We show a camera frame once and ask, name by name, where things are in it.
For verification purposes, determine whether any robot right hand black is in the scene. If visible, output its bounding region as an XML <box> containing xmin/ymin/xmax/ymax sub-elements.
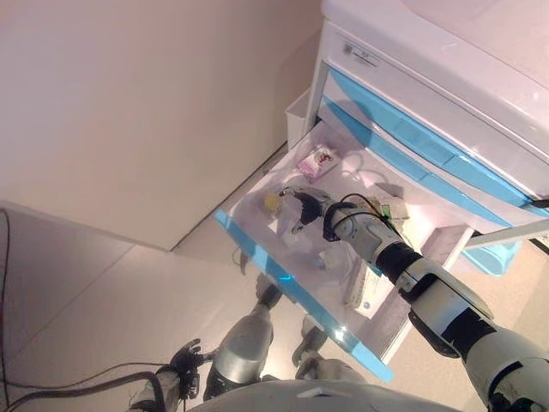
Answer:
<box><xmin>291</xmin><ymin>186</ymin><xmax>342</xmax><ymax>234</ymax></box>

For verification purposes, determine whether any robot left hand black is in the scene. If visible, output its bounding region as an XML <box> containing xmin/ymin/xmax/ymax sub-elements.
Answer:
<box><xmin>169</xmin><ymin>338</ymin><xmax>216</xmax><ymax>381</ymax></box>

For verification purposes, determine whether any clear capsule bottle yellow cap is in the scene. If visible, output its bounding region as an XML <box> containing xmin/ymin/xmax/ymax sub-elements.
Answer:
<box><xmin>262</xmin><ymin>191</ymin><xmax>293</xmax><ymax>216</ymax></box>

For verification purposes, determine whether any blue white cart drawer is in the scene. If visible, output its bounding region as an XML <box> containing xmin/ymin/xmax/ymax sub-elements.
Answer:
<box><xmin>319</xmin><ymin>94</ymin><xmax>514</xmax><ymax>229</ymax></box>
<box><xmin>325</xmin><ymin>67</ymin><xmax>540</xmax><ymax>209</ymax></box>
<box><xmin>215</xmin><ymin>119</ymin><xmax>477</xmax><ymax>383</ymax></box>

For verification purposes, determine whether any pink medicine box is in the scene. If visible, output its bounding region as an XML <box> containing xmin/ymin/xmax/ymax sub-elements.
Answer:
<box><xmin>297</xmin><ymin>144</ymin><xmax>343</xmax><ymax>179</ymax></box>

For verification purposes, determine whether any long white medicine box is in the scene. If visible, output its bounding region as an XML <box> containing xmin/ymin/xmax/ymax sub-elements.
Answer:
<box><xmin>342</xmin><ymin>260</ymin><xmax>396</xmax><ymax>321</ymax></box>

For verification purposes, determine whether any white box with green stripe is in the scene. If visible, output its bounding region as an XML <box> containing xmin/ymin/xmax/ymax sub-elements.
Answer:
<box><xmin>371</xmin><ymin>181</ymin><xmax>415</xmax><ymax>227</ymax></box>

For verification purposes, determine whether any white side bin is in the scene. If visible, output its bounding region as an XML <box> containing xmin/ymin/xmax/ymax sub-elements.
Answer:
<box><xmin>283</xmin><ymin>88</ymin><xmax>315</xmax><ymax>150</ymax></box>

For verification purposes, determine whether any robot right leg silver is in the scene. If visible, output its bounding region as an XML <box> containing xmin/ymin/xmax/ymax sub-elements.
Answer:
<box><xmin>291</xmin><ymin>314</ymin><xmax>371</xmax><ymax>388</ymax></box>

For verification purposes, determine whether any grey robot torso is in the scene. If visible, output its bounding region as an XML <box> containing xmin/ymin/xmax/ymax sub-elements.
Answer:
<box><xmin>201</xmin><ymin>377</ymin><xmax>486</xmax><ymax>412</ymax></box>

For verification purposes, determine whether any white medical cart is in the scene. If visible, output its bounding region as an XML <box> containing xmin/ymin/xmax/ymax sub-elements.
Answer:
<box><xmin>299</xmin><ymin>0</ymin><xmax>549</xmax><ymax>245</ymax></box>

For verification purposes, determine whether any thick black cable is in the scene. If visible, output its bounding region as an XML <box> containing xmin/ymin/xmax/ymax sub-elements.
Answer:
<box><xmin>0</xmin><ymin>369</ymin><xmax>165</xmax><ymax>408</ymax></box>

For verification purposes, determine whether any thin black floor cable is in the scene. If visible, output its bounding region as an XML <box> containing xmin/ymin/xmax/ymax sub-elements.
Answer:
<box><xmin>0</xmin><ymin>209</ymin><xmax>12</xmax><ymax>387</ymax></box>

